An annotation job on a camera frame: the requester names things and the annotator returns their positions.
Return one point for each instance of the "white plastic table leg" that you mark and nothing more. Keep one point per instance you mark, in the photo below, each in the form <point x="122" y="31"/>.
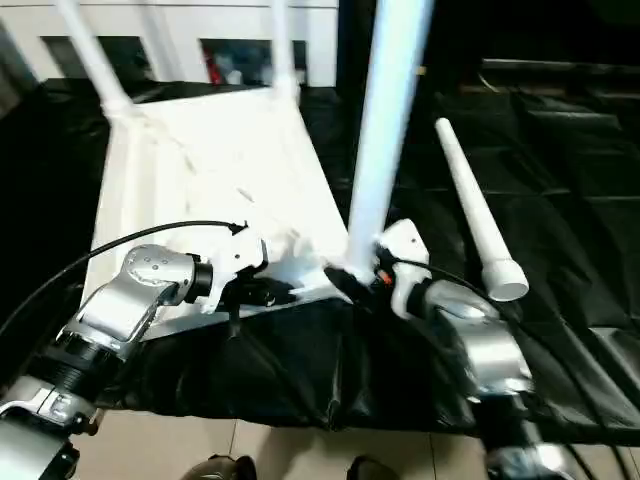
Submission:
<point x="282" y="50"/>
<point x="100" y="65"/>
<point x="390" y="125"/>
<point x="475" y="200"/>

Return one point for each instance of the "white plastic table top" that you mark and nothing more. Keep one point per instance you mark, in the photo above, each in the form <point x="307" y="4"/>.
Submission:
<point x="200" y="165"/>

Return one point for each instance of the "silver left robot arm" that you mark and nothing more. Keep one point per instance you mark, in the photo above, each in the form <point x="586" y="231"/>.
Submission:
<point x="125" y="290"/>

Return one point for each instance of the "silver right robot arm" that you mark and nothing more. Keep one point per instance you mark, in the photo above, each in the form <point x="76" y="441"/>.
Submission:
<point x="480" y="340"/>

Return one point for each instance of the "dark robot waist part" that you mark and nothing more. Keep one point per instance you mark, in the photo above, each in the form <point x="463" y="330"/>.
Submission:
<point x="372" y="467"/>
<point x="220" y="470"/>

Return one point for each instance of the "black mat cover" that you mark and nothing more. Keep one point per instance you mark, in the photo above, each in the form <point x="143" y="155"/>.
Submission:
<point x="575" y="225"/>

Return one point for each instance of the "small white jar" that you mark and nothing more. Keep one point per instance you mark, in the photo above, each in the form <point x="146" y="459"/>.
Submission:
<point x="234" y="76"/>

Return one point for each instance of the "red bottle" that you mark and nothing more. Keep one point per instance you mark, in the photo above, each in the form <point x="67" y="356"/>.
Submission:
<point x="215" y="67"/>

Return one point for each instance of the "dark metal bar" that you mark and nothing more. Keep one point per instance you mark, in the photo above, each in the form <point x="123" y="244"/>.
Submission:
<point x="550" y="65"/>

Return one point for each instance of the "white glass door cabinet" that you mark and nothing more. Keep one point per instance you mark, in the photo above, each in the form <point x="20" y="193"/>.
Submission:
<point x="175" y="20"/>

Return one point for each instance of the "grey curtain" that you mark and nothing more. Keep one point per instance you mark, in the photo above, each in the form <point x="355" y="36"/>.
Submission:
<point x="12" y="65"/>

